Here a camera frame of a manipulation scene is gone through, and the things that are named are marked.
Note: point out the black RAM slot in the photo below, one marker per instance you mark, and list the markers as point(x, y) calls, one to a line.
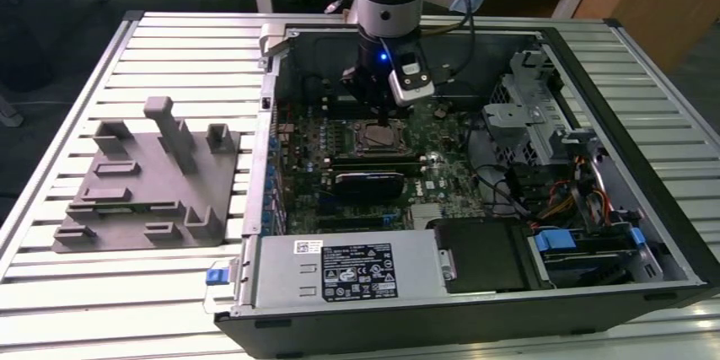
point(335, 100)
point(376, 167)
point(335, 115)
point(376, 159)
point(335, 110)
point(376, 163)
point(376, 170)
point(335, 105)

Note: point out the small black graphics card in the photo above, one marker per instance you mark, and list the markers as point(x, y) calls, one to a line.
point(368, 185)

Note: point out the silver metal drive cage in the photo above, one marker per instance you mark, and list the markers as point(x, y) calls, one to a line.
point(517, 115)

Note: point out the green motherboard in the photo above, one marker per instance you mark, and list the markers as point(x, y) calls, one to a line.
point(455, 204)

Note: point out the small silver heatsink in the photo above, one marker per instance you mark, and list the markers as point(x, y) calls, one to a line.
point(427, 214)

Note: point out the black expansion slot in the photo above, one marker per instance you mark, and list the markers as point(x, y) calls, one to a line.
point(348, 223)

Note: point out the black plastic shroud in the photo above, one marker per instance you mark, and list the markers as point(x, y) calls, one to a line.
point(484, 250)

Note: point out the silver power supply unit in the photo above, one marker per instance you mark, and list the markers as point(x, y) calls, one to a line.
point(281, 267)

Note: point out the grey parts rack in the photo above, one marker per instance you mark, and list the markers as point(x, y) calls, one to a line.
point(157, 208)

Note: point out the blue disk carrier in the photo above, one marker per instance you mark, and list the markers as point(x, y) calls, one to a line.
point(553, 242)

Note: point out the blue power supply latch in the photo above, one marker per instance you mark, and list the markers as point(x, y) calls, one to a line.
point(216, 276)

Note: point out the small blue plastic latch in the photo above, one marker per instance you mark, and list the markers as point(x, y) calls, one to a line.
point(636, 237)

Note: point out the black PC case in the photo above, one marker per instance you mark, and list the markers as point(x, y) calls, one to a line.
point(393, 334)

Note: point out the white chair base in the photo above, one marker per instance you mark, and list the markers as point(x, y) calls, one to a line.
point(8, 113)

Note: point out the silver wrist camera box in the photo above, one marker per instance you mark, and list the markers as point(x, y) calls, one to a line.
point(412, 79)

